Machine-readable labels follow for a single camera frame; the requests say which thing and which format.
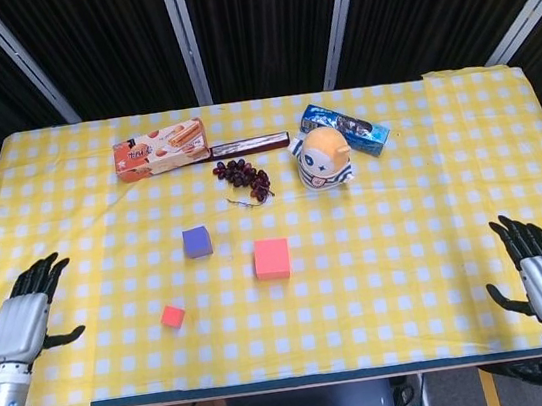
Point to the white partition frame post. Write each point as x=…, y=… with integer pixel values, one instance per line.
x=527, y=15
x=184, y=38
x=24, y=66
x=341, y=16

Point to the blue cookie package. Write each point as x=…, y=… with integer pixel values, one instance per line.
x=357, y=130

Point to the dark green table underlay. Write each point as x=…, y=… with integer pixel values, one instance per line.
x=325, y=376

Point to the small red foam cube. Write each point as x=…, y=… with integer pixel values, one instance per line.
x=173, y=317

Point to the yellow white checkered tablecloth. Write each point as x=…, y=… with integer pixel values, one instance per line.
x=362, y=276

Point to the long dark red box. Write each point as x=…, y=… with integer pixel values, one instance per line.
x=250, y=145

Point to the purple foam cube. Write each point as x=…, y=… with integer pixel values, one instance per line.
x=197, y=242

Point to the large red foam cube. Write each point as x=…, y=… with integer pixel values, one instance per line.
x=272, y=259

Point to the dark purple grape bunch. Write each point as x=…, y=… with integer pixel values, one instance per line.
x=242, y=174

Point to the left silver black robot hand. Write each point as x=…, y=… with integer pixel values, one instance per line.
x=18, y=324

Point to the yellow plush toy striped shirt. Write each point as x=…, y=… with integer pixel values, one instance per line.
x=322, y=158

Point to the orange biscuit roll box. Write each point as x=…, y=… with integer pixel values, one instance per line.
x=157, y=150

